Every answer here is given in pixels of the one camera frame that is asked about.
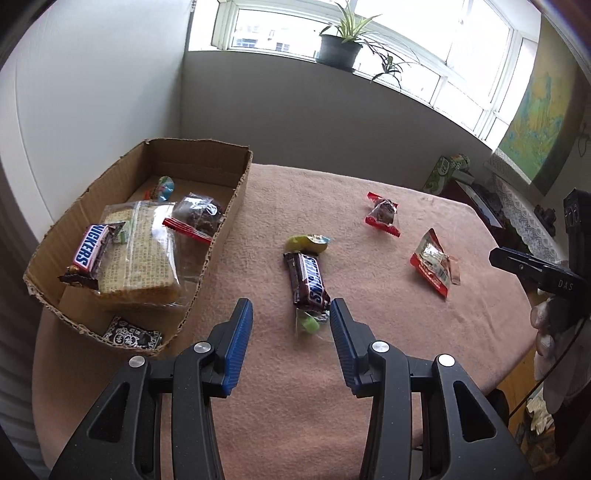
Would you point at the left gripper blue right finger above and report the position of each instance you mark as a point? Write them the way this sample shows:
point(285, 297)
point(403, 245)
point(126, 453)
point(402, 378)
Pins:
point(463, 435)

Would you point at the pink table cloth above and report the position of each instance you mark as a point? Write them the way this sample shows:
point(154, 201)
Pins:
point(414, 267)

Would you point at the brown Snickers bar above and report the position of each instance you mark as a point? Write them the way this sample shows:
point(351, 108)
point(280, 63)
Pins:
point(306, 281)
point(83, 271)

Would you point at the white window frame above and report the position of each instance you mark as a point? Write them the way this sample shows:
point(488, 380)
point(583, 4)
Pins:
point(468, 60)

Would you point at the clear bag of crackers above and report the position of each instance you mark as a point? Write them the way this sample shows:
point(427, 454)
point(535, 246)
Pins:
point(140, 266)

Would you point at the brown ball candy packet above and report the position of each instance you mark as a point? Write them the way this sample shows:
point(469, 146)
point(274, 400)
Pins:
point(162, 191)

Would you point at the white lace cloth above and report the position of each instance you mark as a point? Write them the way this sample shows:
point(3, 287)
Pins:
point(520, 213)

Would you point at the black white candy packet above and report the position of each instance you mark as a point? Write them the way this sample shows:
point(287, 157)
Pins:
point(122, 333)

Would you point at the red clear cake packet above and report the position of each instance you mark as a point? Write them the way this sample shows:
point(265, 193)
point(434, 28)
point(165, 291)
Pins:
point(384, 215)
point(196, 217)

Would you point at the yellow green wall painting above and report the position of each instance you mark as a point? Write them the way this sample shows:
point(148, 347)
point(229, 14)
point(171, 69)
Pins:
point(538, 142)

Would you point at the yellow green jelly cup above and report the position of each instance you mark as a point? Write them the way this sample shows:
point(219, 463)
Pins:
point(310, 243)

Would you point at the potted spider plant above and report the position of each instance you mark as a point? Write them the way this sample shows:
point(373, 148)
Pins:
point(344, 46)

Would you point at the white gloved right hand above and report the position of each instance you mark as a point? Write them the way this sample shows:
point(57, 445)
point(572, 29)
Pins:
point(562, 356)

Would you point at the red white snack pouch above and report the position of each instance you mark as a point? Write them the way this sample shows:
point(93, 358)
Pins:
point(432, 262)

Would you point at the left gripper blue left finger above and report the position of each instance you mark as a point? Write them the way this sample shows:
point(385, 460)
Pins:
point(119, 438)

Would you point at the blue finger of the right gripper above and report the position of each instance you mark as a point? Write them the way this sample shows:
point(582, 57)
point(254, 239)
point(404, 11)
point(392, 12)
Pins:
point(525, 266)

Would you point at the green carton box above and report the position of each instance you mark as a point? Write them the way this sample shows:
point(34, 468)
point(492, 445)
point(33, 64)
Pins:
point(443, 171)

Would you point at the small green clear candy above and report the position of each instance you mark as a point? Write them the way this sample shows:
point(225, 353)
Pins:
point(311, 322)

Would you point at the dark ornament on shelf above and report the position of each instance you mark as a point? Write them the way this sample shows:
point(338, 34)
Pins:
point(547, 217)

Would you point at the brown cardboard box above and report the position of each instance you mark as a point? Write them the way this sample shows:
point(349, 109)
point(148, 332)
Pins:
point(203, 167)

